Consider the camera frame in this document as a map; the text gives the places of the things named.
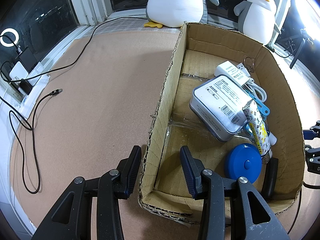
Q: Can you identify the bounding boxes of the cardboard box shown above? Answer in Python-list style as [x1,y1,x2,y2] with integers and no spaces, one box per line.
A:
[138,22,304,224]

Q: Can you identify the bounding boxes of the black rectangular device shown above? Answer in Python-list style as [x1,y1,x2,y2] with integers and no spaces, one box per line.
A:
[16,46,38,73]

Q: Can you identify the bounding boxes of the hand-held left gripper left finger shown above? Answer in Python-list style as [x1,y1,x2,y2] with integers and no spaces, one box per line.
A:
[31,145,142,240]

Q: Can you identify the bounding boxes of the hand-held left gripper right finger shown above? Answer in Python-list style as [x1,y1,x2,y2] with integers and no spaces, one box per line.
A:
[180,145,292,240]

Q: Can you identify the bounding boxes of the metal key ring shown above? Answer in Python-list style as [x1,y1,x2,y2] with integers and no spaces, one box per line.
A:
[243,56,255,72]

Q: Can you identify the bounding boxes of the large penguin plush toy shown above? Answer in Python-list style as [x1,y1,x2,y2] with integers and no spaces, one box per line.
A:
[143,0,220,29]

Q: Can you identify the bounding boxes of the black cylindrical object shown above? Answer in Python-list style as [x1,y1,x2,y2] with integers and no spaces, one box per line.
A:
[261,157,279,200]

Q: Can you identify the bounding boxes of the black plug adapter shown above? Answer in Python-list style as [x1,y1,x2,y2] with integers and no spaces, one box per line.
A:
[12,79,33,93]

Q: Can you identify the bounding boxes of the black usb cable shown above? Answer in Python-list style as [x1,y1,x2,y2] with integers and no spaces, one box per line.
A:
[9,88,63,194]

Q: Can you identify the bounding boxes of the black tripod stand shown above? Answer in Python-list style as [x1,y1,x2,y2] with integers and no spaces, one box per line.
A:
[290,29,313,68]

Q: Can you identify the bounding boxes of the small penguin plush toy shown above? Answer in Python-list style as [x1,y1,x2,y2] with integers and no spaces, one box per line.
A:
[234,0,282,46]

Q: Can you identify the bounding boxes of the black ring light cable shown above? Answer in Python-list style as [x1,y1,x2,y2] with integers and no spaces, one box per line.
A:
[275,37,296,58]

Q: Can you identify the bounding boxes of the white ring light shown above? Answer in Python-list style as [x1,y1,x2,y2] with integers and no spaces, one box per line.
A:
[295,0,320,43]

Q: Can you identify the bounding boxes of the white power strip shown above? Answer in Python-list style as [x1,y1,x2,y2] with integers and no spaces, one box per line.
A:
[19,64,52,112]

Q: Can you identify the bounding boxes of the white plug adapter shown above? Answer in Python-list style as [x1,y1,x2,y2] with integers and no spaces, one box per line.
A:
[9,62,30,80]

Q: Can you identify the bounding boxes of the white labelled tin box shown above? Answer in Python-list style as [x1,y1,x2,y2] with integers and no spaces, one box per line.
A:
[189,74,252,143]

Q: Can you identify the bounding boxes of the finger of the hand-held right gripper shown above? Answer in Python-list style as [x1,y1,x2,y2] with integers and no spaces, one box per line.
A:
[304,144,320,157]
[302,120,320,140]

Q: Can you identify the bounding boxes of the white patterned tube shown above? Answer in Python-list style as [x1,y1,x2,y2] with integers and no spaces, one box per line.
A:
[242,99,277,164]

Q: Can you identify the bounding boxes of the white window frame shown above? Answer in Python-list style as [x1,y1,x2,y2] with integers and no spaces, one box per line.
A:
[57,0,300,45]

